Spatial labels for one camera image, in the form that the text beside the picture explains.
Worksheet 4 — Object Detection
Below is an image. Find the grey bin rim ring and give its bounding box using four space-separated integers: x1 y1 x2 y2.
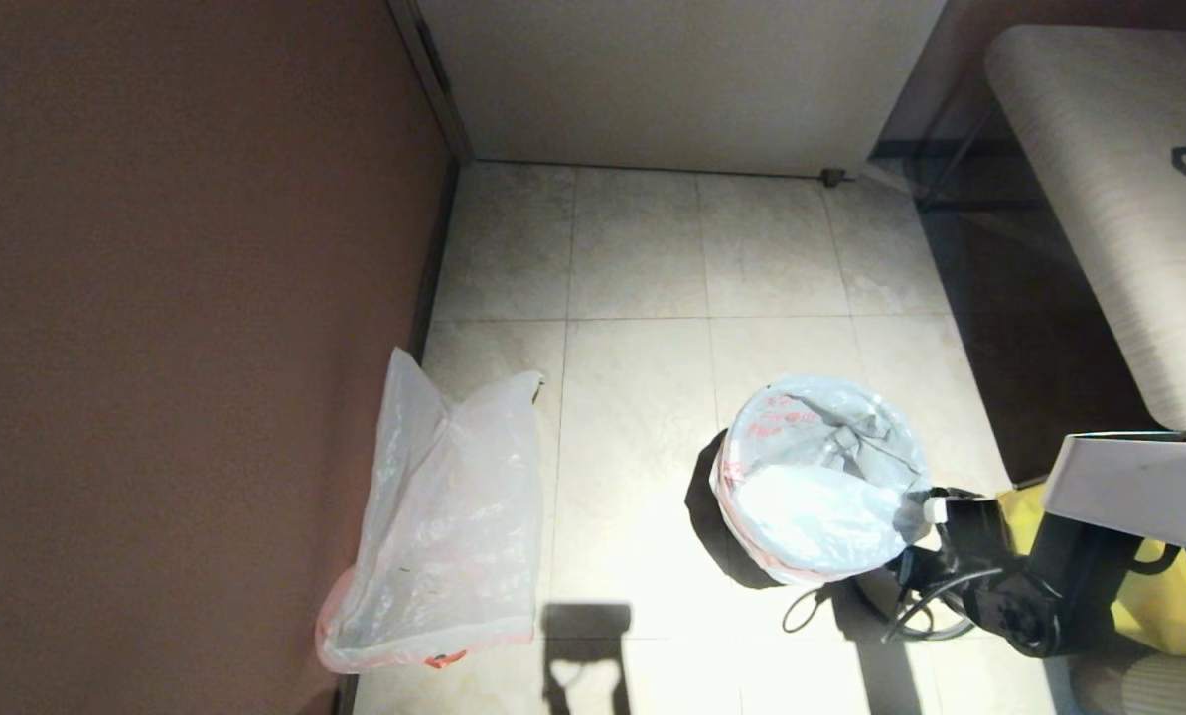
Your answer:
849 574 983 644

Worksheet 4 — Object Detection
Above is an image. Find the used white bin liner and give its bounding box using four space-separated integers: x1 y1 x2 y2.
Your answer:
709 374 938 588

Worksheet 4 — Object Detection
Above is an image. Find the yellow bag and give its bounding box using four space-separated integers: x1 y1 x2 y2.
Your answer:
995 481 1186 658

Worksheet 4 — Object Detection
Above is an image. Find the fresh white plastic bag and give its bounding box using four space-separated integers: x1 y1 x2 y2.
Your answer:
315 346 545 674

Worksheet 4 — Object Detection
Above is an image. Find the white door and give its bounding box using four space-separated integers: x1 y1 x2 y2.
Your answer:
414 0 948 181

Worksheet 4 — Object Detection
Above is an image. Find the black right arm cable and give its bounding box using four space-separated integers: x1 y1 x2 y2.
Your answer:
881 564 1003 644

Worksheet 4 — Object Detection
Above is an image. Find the black metal bench frame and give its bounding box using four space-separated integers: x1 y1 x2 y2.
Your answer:
914 97 1007 213

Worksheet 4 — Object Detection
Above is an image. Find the grey door frame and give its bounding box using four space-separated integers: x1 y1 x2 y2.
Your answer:
386 0 476 166

